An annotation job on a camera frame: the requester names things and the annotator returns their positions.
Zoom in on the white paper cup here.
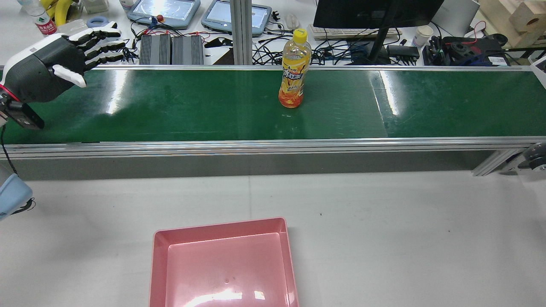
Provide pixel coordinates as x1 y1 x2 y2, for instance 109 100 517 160
412 25 434 48

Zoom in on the yellow orange drink bottle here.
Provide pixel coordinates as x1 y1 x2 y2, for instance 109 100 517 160
278 28 312 109

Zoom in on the wooden block with round hole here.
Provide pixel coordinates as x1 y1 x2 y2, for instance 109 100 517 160
508 1 546 35

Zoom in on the white keyboard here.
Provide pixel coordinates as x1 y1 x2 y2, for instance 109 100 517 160
308 24 403 41

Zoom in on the pink plastic basket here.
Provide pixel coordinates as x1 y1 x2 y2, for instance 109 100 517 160
148 217 300 307

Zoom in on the dark grey finned box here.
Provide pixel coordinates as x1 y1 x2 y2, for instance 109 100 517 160
139 35 172 66
171 35 205 66

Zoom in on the black monitor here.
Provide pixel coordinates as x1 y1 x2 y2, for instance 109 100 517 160
313 0 445 30

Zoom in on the clear plastic container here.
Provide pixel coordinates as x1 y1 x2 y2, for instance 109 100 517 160
57 19 89 35

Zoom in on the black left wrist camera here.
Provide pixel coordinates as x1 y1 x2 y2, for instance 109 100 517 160
0 99 45 130

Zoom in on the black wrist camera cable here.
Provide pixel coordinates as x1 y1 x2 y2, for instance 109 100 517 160
0 126 37 216

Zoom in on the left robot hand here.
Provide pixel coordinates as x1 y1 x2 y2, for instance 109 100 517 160
1 21 126 104

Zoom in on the aluminium profile post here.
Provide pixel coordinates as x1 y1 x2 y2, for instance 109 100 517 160
229 0 253 66

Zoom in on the black multiport hub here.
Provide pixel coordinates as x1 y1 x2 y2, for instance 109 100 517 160
386 44 421 65

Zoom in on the black cable bundle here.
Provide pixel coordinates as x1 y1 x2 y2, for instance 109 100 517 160
122 40 140 64

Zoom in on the grey teach pendant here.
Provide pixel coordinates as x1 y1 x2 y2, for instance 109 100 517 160
200 0 273 38
127 0 201 30

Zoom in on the plain wooden board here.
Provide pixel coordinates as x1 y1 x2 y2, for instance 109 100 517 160
479 0 519 48

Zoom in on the silver laptop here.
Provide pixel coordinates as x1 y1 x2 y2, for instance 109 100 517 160
430 0 481 38

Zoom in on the black monitor stand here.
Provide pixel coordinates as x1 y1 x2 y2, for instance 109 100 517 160
368 0 402 65

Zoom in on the green belt conveyor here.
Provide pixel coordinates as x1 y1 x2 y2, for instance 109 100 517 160
0 64 546 177

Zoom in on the small white box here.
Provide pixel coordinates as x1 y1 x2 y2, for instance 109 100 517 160
81 0 110 14

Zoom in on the clear bottle with red label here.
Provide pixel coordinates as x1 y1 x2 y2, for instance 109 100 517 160
18 0 58 36

